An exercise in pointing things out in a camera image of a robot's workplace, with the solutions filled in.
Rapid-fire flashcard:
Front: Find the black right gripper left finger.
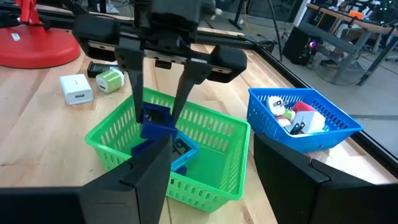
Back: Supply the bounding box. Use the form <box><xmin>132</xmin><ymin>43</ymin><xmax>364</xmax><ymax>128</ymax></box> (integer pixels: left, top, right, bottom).
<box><xmin>79</xmin><ymin>135</ymin><xmax>174</xmax><ymax>224</ymax></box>

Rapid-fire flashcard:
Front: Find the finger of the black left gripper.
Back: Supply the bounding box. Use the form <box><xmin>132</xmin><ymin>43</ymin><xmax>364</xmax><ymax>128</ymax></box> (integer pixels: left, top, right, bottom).
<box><xmin>114</xmin><ymin>46</ymin><xmax>146</xmax><ymax>124</ymax></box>
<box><xmin>170</xmin><ymin>58</ymin><xmax>213</xmax><ymax>124</ymax></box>

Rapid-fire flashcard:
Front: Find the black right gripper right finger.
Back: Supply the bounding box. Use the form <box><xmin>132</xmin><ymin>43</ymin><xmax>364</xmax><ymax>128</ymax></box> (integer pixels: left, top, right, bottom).
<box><xmin>253</xmin><ymin>133</ymin><xmax>331</xmax><ymax>224</ymax></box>

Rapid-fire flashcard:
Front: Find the green white usb charger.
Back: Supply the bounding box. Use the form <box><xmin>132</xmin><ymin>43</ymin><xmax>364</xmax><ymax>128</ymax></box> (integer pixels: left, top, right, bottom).
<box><xmin>281</xmin><ymin>109</ymin><xmax>296</xmax><ymax>121</ymax></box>
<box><xmin>95</xmin><ymin>68</ymin><xmax>125</xmax><ymax>95</ymax></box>

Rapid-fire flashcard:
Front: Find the teal digital clock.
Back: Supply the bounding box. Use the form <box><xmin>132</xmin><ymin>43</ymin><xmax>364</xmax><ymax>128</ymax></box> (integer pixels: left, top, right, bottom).
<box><xmin>169</xmin><ymin>130</ymin><xmax>200</xmax><ymax>174</ymax></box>

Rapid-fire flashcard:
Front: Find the pink white usb charger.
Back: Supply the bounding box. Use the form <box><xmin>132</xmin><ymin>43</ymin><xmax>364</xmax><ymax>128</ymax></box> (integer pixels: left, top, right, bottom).
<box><xmin>275</xmin><ymin>116</ymin><xmax>292</xmax><ymax>128</ymax></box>

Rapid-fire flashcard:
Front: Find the white rectangular usb charger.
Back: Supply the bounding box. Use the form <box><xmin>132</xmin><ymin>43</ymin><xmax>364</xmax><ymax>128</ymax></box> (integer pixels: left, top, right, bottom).
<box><xmin>59</xmin><ymin>73</ymin><xmax>95</xmax><ymax>106</ymax></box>
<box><xmin>284</xmin><ymin>111</ymin><xmax>326</xmax><ymax>135</ymax></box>

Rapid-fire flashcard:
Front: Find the green plastic basket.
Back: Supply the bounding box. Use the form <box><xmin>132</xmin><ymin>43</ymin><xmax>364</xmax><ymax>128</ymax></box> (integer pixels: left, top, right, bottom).
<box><xmin>85</xmin><ymin>87</ymin><xmax>251</xmax><ymax>214</ymax></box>

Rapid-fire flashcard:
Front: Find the small white usb charger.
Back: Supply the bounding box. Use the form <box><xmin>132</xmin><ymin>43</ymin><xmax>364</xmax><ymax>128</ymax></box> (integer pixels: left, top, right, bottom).
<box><xmin>266</xmin><ymin>95</ymin><xmax>289</xmax><ymax>116</ymax></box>

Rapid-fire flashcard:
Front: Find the red white usb charger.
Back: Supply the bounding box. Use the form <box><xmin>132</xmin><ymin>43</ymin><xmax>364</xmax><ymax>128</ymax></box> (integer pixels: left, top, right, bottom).
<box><xmin>291</xmin><ymin>101</ymin><xmax>317</xmax><ymax>114</ymax></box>

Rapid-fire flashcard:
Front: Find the black flat adapter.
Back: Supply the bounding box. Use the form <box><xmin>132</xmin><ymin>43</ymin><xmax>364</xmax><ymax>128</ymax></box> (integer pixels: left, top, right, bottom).
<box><xmin>86</xmin><ymin>61</ymin><xmax>121</xmax><ymax>79</ymax></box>

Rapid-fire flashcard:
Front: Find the blue plastic basket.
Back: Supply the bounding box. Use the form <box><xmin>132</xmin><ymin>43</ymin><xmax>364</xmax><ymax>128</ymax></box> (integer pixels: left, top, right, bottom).
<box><xmin>247</xmin><ymin>87</ymin><xmax>364</xmax><ymax>154</ymax></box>

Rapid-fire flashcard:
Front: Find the red desk lamp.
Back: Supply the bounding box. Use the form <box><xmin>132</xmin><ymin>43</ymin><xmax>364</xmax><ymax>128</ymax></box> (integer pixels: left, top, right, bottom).
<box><xmin>0</xmin><ymin>0</ymin><xmax>81</xmax><ymax>70</ymax></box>

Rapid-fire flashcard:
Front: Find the black computer tower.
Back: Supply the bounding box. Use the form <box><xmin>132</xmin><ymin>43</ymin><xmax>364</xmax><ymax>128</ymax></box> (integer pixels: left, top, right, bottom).
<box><xmin>281</xmin><ymin>26</ymin><xmax>315</xmax><ymax>67</ymax></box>

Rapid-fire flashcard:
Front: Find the cluttered work desk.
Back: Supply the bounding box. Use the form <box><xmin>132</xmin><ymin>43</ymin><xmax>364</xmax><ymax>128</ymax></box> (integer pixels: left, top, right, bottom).
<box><xmin>298</xmin><ymin>2</ymin><xmax>398</xmax><ymax>86</ymax></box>

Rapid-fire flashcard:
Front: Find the black metal table frame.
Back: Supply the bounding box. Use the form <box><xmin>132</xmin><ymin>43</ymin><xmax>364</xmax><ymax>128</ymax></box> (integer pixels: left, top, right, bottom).
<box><xmin>0</xmin><ymin>0</ymin><xmax>398</xmax><ymax>180</ymax></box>

